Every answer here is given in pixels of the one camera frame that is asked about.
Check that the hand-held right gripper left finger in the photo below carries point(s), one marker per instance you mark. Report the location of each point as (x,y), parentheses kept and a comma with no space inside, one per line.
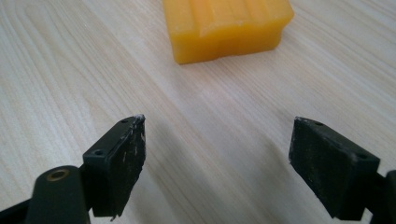
(116,168)

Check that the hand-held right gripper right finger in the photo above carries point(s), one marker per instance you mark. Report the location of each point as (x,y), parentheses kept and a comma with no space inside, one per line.
(330,174)

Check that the yellow soap bar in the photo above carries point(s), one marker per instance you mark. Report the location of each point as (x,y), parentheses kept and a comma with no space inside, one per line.
(224,28)

